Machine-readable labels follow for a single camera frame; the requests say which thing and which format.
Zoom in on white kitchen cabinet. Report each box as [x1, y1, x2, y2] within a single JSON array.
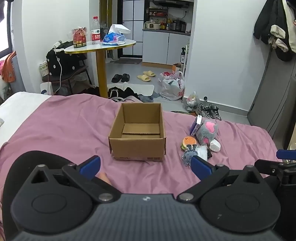
[[142, 29, 191, 66]]

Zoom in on grey octopus plush toy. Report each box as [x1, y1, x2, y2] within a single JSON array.
[[181, 144, 199, 168]]

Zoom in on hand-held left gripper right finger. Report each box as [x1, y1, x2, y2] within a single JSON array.
[[176, 155, 266, 204]]

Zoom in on person's black trouser leg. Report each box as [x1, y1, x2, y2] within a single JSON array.
[[2, 151, 80, 241]]

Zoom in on orange cloth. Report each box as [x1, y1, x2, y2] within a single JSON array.
[[3, 51, 17, 83]]

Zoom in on grey wardrobe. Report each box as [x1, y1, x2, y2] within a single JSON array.
[[247, 50, 296, 139]]

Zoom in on red snack bag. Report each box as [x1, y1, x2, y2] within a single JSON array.
[[72, 28, 87, 49]]

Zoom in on round table with gold edge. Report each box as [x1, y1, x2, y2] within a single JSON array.
[[64, 39, 136, 98]]

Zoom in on white plastic bag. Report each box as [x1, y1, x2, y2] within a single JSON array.
[[158, 71, 185, 101]]

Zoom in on plastic water bottle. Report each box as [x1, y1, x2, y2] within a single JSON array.
[[91, 16, 101, 45]]

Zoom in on black hanging jacket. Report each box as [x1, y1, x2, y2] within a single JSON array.
[[253, 0, 295, 62]]

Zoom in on burger squishy toy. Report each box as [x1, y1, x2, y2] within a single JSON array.
[[181, 137, 197, 151]]

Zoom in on cardboard box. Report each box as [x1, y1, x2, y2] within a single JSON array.
[[108, 102, 166, 161]]

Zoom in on white green packet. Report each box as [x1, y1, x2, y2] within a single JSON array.
[[39, 61, 50, 77]]

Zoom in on black clothing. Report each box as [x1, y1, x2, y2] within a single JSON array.
[[107, 87, 139, 101]]

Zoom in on white floor mat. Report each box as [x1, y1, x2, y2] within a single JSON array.
[[107, 83, 155, 96]]

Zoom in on white bedding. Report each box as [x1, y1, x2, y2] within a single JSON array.
[[0, 91, 52, 143]]

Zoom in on clear plastic packet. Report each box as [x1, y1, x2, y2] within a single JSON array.
[[196, 144, 208, 161]]

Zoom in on grey sneaker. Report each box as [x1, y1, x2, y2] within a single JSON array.
[[206, 104, 222, 121], [195, 103, 212, 117]]

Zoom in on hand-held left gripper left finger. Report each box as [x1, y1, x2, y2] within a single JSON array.
[[30, 156, 121, 203]]

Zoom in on dark chair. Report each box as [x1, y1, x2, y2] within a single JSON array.
[[42, 66, 93, 95]]

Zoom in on blue plastic packets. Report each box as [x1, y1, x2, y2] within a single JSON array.
[[102, 33, 126, 45]]

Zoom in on white rack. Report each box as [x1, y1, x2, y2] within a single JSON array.
[[184, 38, 190, 75]]

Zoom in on grey fluffy cloth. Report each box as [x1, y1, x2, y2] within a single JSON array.
[[139, 91, 160, 103]]

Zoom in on black kitchen appliance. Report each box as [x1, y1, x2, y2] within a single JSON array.
[[172, 20, 186, 32]]

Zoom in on white soft toy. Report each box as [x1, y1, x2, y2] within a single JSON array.
[[209, 139, 221, 152]]

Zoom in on pink bed sheet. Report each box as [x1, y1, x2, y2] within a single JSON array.
[[0, 94, 281, 241]]

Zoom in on blue tissue packet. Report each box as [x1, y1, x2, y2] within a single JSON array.
[[190, 115, 203, 136]]

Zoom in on beige hanging cloth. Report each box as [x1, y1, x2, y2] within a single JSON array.
[[268, 24, 289, 52]]

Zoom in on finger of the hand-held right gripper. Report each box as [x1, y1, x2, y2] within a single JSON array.
[[276, 149, 296, 160], [254, 159, 284, 175]]

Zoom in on clear plastic bag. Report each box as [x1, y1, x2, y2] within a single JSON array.
[[183, 91, 201, 111]]

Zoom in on white box under chair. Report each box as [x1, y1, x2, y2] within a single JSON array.
[[40, 82, 53, 95]]

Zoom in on black framed glass door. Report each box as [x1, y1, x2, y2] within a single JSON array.
[[99, 0, 148, 58]]

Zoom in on white cable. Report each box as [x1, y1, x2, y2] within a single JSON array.
[[54, 42, 63, 94]]

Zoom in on black polka dot bag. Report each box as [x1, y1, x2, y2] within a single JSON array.
[[46, 41, 87, 76]]

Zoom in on grey pink plush toy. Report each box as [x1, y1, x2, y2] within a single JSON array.
[[196, 119, 219, 145]]

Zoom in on dark doormat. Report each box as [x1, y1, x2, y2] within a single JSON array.
[[113, 59, 142, 65]]

